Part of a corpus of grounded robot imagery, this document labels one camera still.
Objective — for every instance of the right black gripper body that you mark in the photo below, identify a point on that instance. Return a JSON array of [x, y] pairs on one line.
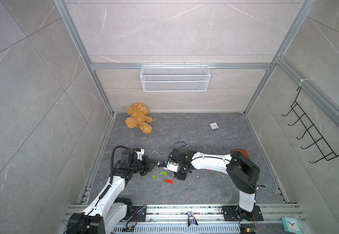
[[181, 173]]

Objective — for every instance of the red usb drive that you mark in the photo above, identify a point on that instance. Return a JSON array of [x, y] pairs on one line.
[[168, 181]]

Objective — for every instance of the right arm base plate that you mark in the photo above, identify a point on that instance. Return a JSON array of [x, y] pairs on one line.
[[235, 213]]

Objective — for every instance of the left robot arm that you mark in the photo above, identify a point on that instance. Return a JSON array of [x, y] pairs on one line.
[[108, 209]]

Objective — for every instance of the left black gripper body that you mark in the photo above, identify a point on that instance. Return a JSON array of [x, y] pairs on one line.
[[139, 166]]

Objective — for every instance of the small square clock face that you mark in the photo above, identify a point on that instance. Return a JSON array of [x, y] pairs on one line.
[[214, 126]]

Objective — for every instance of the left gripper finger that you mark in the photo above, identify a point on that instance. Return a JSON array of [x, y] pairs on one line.
[[148, 169], [150, 161]]

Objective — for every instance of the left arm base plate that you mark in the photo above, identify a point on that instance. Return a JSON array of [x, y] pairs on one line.
[[136, 213]]

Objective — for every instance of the brown leather wallet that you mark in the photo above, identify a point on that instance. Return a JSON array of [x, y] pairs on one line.
[[239, 154]]

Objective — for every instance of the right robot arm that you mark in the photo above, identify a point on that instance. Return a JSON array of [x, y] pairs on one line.
[[242, 171]]

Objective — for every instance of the small purple figurine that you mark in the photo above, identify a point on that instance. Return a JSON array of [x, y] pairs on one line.
[[191, 219]]

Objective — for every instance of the brown teddy bear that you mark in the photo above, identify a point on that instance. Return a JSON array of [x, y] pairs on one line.
[[139, 117]]

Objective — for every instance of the white wire mesh basket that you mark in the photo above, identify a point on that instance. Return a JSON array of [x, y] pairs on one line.
[[174, 78]]

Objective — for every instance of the black wire hook rack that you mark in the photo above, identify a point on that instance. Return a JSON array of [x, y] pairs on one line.
[[327, 153]]

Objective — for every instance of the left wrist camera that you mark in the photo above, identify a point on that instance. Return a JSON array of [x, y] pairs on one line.
[[140, 153]]

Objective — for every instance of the teal alarm clock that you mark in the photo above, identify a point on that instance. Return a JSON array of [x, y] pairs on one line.
[[291, 225]]

